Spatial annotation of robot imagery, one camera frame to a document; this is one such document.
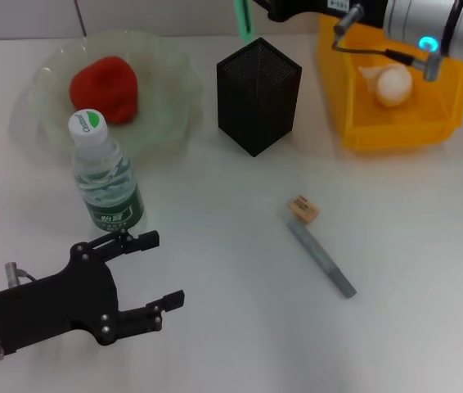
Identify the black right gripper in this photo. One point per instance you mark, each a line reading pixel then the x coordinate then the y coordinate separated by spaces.
pixel 305 7

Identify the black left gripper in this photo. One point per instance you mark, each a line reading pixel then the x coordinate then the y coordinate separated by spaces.
pixel 59 307

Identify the green utility knife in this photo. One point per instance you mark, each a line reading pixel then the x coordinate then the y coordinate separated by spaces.
pixel 243 20

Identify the clear water bottle green label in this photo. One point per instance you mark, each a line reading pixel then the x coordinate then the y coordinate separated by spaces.
pixel 109 192

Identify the white paper ball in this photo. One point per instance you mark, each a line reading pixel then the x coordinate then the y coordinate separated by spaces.
pixel 395 86

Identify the grey marker pen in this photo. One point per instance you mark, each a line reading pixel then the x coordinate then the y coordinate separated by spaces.
pixel 317 251

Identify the tan eraser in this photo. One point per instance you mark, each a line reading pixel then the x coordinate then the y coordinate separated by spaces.
pixel 305 209

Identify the red orange fruit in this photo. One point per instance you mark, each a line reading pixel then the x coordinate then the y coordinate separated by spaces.
pixel 104 88

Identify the black mesh pen holder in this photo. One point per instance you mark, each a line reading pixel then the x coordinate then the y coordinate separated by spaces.
pixel 256 102

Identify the pale green glass fruit plate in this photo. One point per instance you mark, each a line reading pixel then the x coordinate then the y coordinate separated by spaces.
pixel 162 82

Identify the yellow plastic bin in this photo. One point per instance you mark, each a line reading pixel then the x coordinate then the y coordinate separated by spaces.
pixel 432 118

